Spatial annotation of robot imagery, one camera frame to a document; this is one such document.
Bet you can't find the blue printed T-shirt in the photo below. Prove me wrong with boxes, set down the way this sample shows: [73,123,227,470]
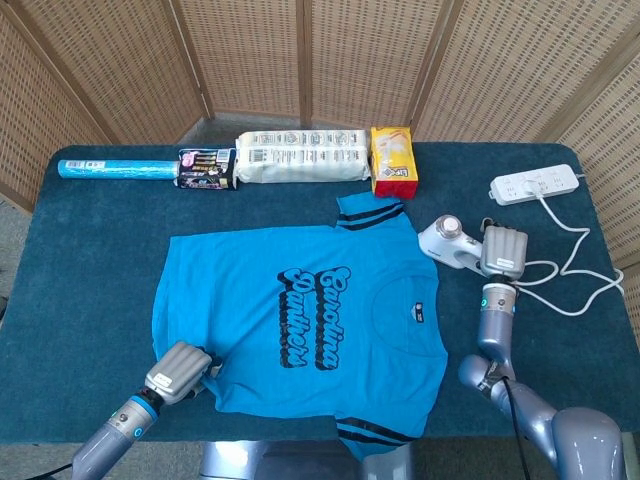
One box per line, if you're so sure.
[151,193,450,462]

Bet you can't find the teal carpet table cover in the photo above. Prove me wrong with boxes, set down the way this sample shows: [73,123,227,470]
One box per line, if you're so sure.
[0,142,640,444]

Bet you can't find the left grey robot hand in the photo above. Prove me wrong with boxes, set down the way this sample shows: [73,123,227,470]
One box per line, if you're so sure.
[143,341,225,406]

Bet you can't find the white power strip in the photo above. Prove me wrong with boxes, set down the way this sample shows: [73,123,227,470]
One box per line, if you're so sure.
[488,163,581,207]

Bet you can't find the white handheld garment steamer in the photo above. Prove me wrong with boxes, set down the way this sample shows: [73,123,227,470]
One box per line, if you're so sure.
[417,214,489,275]

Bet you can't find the dark sanitary pad package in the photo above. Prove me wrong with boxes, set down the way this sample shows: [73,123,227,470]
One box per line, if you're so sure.
[173,146,239,193]

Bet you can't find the long white tissue pack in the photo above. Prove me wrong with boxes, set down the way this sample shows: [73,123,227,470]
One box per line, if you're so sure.
[233,128,372,185]

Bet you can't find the blue plastic film roll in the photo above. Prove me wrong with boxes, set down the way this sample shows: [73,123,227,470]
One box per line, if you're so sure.
[56,158,180,181]

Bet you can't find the yellow red tissue pack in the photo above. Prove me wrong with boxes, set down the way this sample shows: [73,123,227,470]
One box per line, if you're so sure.
[369,125,419,200]

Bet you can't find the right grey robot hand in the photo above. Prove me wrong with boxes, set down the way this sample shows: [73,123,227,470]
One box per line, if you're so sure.
[478,217,530,279]

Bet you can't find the grey robot torso base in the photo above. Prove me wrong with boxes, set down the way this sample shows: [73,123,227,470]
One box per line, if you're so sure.
[199,439,416,480]

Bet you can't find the wicker folding screen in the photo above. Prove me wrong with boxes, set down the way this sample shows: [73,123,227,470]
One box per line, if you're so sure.
[0,0,640,271]

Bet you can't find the white power cord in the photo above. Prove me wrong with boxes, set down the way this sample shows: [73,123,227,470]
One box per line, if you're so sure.
[512,184,626,317]

